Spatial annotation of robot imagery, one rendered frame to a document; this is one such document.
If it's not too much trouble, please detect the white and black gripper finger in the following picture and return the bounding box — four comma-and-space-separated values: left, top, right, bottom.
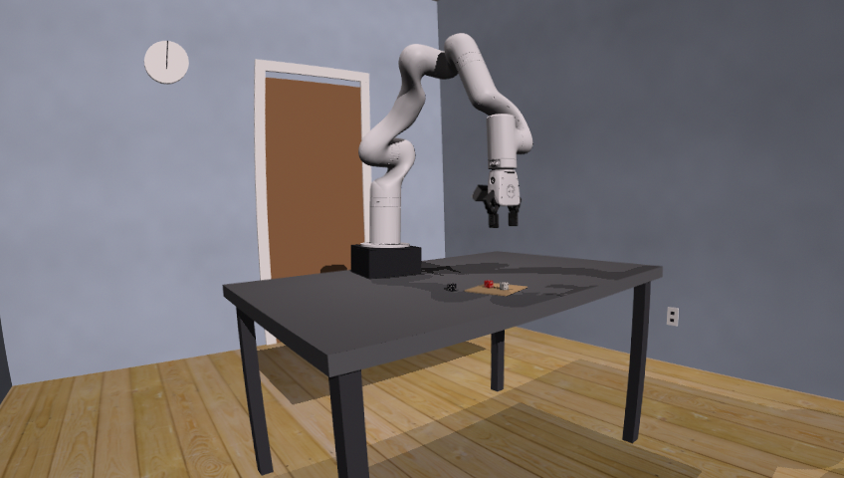
508, 198, 522, 226
483, 190, 500, 228

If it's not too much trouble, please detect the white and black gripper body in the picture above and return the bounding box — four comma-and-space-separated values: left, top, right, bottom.
488, 169, 520, 206

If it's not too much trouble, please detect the tan mat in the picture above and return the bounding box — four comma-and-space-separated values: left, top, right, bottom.
464, 283, 527, 296

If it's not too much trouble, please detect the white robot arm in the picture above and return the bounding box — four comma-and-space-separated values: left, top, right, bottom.
358, 33, 532, 248

